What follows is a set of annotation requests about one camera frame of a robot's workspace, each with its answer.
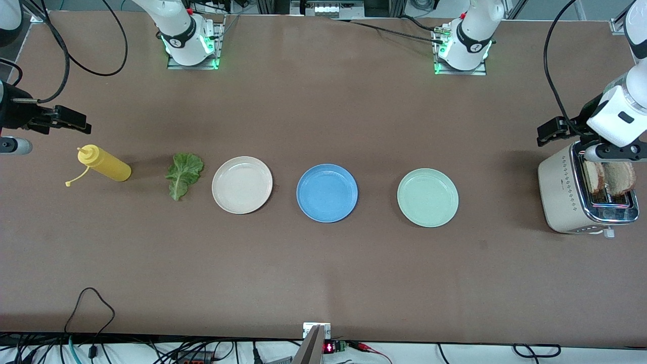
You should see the light green round plate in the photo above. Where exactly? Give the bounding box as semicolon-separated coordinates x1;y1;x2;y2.
397;168;459;228

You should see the thin black cable loop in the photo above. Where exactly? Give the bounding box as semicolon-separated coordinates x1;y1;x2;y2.
64;287;116;354

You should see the green lettuce leaf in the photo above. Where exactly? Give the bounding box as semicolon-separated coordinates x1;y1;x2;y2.
165;153;205;201

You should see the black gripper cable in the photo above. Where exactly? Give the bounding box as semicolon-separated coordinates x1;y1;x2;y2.
20;0;70;104

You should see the white power strip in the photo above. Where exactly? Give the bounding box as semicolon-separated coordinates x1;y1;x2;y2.
302;0;365;19

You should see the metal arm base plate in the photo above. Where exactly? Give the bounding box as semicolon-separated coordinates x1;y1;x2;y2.
433;25;487;76
167;20;223;70

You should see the black cable across table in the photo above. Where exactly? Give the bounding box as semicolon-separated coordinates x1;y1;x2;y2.
334;16;446;44

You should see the black coiled cable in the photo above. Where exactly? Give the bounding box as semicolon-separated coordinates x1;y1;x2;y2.
513;343;562;359

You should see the black looped cable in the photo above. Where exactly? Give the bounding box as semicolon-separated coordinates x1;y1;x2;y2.
43;0;128;77

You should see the blue round plate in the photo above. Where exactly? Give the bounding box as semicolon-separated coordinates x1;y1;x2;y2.
296;163;359;223

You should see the black short curved cable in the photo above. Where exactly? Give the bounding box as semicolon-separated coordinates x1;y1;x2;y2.
0;58;24;87

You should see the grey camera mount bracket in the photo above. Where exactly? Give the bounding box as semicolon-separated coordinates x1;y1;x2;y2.
292;322;332;364

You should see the beige round plate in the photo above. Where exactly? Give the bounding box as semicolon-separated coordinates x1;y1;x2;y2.
212;156;273;214

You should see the beige chrome toaster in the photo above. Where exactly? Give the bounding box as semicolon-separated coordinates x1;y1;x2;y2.
538;142;640;239

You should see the yellow squeeze bottle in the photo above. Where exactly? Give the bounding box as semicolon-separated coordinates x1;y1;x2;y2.
65;145;132;187

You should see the toasted bread slice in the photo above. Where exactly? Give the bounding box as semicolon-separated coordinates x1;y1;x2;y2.
583;161;606;195
604;161;637;197

